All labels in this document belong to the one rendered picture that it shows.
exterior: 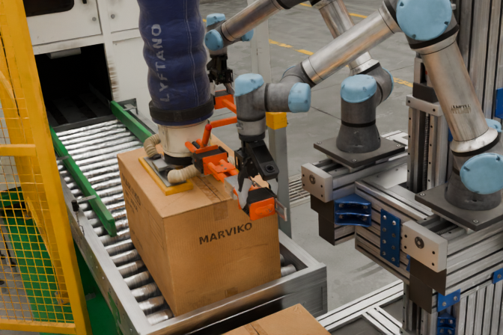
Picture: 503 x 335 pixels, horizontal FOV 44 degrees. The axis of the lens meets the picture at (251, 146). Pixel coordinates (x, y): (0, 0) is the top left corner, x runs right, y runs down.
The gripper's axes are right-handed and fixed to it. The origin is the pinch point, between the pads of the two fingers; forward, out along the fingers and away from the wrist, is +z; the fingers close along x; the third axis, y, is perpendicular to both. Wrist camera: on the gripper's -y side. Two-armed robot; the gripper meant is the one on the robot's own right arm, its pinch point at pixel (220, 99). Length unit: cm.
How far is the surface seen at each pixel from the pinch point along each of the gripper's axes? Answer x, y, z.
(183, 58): -27, 40, -31
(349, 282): 59, 8, 108
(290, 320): -12, 79, 53
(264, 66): 126, -221, 59
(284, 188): 22.8, 9.8, 43.1
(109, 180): -40, -63, 54
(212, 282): -32, 61, 42
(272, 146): 19.4, 7.6, 22.9
